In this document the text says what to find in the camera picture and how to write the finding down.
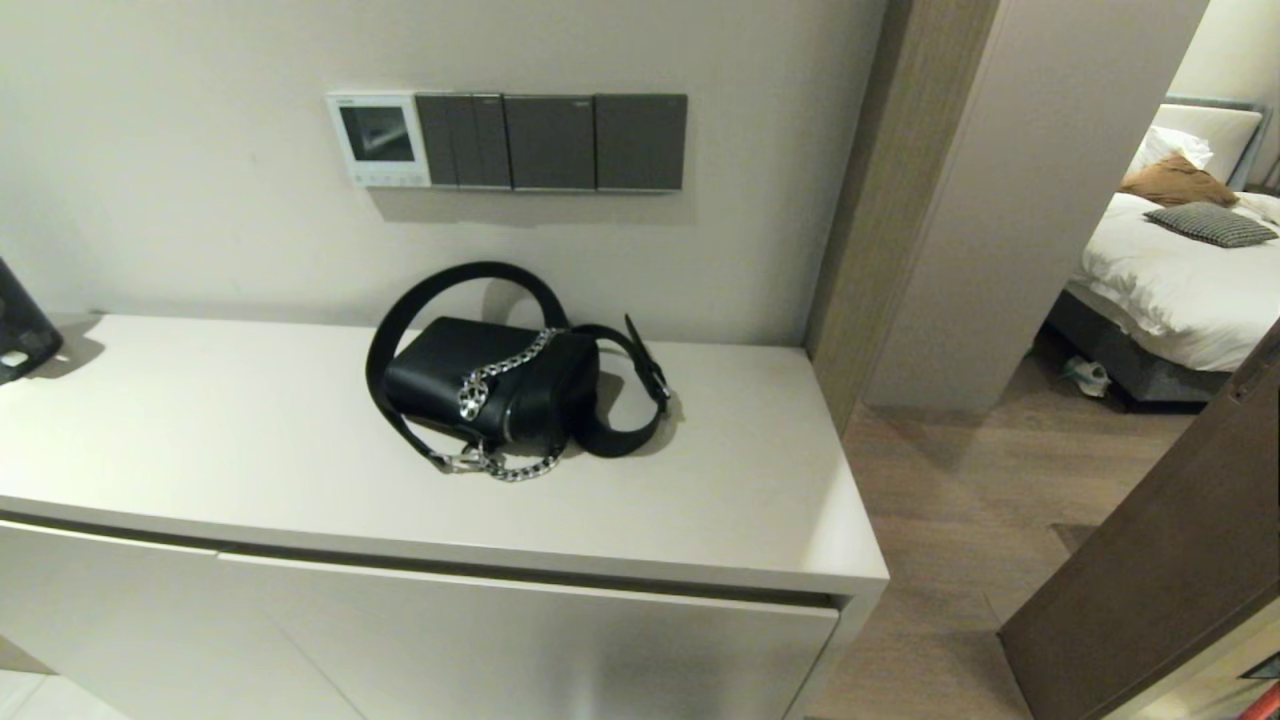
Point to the white wall thermostat panel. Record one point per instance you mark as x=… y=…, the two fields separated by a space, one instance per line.
x=378 y=135

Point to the wood veneer door jamb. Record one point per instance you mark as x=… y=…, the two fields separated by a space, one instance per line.
x=880 y=200

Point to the white cabinet door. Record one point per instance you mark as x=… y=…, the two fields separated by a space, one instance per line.
x=120 y=620
x=520 y=650

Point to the white cabinet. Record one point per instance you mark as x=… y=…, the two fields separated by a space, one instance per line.
x=200 y=430

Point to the white slipper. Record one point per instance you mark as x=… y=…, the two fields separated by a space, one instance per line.
x=1088 y=377

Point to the bed with grey headboard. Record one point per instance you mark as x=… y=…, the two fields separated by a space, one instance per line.
x=1150 y=362

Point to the white duvet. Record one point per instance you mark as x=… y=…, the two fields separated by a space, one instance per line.
x=1170 y=290

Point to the dark brown door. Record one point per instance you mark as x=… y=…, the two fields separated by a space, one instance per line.
x=1150 y=580

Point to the brown cushion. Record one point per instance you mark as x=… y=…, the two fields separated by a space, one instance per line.
x=1178 y=183

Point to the small white pillow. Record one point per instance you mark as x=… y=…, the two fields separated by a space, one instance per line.
x=1165 y=145

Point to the houndstooth patterned cushion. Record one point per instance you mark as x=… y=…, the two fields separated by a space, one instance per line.
x=1210 y=224

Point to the black curved object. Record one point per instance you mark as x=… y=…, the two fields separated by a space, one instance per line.
x=20 y=320

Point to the large white pillow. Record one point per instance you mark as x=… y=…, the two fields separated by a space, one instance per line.
x=1225 y=128

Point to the red object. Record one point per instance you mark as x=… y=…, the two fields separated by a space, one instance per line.
x=1268 y=708

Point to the grey single wall switch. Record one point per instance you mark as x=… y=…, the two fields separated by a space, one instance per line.
x=550 y=142
x=640 y=142

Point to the grey triple rocker wall switch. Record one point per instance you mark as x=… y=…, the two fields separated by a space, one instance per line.
x=465 y=140

